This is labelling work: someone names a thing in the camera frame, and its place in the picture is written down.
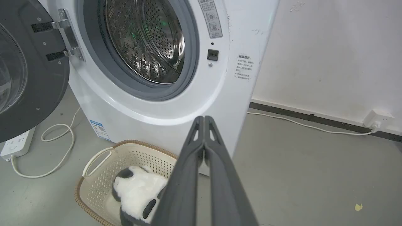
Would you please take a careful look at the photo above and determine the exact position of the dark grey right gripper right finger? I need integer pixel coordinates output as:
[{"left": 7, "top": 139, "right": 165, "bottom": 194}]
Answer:
[{"left": 204, "top": 116, "right": 259, "bottom": 226}]

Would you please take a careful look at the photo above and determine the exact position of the white power strip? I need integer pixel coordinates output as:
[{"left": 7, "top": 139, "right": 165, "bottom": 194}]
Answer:
[{"left": 0, "top": 126, "right": 36, "bottom": 161}]

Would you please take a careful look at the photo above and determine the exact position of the white power strip cable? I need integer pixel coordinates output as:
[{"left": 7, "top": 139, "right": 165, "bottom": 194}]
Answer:
[{"left": 11, "top": 106, "right": 82, "bottom": 179}]

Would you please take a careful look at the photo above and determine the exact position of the beige perforated laundry basket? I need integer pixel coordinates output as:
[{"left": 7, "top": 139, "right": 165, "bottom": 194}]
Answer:
[{"left": 74, "top": 140, "right": 178, "bottom": 226}]

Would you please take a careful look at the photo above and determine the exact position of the white front-load washing machine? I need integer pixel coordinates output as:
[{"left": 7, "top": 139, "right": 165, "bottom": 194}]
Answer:
[{"left": 37, "top": 0, "right": 280, "bottom": 176}]

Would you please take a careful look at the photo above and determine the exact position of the black and white panda plush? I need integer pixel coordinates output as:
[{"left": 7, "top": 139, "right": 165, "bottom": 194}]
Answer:
[{"left": 112, "top": 165, "right": 168, "bottom": 226}]

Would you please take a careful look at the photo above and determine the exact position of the dark grey washing machine door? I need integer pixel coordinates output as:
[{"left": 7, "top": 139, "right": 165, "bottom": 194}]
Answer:
[{"left": 0, "top": 0, "right": 70, "bottom": 143}]

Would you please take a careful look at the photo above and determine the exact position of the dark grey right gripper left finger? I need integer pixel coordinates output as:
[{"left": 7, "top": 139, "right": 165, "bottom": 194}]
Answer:
[{"left": 151, "top": 116, "right": 205, "bottom": 226}]

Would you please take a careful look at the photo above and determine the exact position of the white cable along wall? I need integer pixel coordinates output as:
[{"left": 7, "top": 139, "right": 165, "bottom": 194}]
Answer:
[{"left": 247, "top": 111, "right": 375, "bottom": 136}]

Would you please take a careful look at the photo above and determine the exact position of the white wall socket plug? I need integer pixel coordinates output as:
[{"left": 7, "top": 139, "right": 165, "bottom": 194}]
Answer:
[{"left": 363, "top": 109, "right": 395, "bottom": 132}]

